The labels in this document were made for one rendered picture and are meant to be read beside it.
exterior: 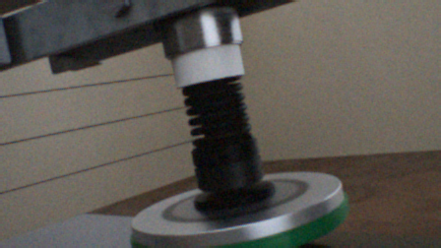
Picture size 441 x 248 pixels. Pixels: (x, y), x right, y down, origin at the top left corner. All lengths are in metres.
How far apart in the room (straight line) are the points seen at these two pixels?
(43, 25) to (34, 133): 5.08
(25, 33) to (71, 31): 0.06
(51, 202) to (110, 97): 1.48
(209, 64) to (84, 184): 5.38
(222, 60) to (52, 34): 0.17
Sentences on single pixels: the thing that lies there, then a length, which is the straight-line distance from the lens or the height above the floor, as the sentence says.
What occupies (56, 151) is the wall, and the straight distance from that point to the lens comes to 5.64.
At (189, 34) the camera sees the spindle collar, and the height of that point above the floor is 1.05.
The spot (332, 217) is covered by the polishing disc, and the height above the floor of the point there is 0.86.
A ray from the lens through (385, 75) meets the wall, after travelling 5.56.
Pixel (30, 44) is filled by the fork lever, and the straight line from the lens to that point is 0.51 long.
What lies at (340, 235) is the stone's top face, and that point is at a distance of 0.49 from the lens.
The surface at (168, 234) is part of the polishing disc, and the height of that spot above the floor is 0.88.
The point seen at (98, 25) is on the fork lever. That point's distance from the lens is 0.45.
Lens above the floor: 0.98
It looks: 3 degrees down
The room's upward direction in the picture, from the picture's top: 12 degrees counter-clockwise
